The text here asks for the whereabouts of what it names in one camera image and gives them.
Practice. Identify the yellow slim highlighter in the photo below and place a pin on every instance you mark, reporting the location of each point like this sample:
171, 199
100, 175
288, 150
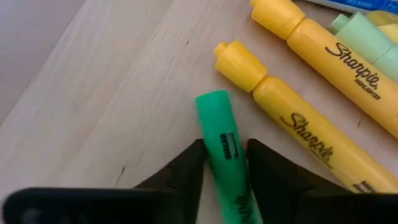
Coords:
387, 23

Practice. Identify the blue Expo marker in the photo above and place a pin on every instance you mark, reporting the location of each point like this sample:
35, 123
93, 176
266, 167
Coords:
367, 4

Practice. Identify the light green Sharpie highlighter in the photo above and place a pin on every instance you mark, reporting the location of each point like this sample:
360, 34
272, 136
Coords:
363, 37

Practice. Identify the yellow-orange Sharpie highlighter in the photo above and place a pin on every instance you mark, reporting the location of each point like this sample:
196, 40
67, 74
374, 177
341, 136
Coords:
311, 130
326, 53

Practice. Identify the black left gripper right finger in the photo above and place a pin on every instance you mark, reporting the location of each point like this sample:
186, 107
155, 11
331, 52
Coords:
273, 180

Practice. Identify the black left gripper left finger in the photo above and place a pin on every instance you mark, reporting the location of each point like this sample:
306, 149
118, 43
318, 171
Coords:
186, 174

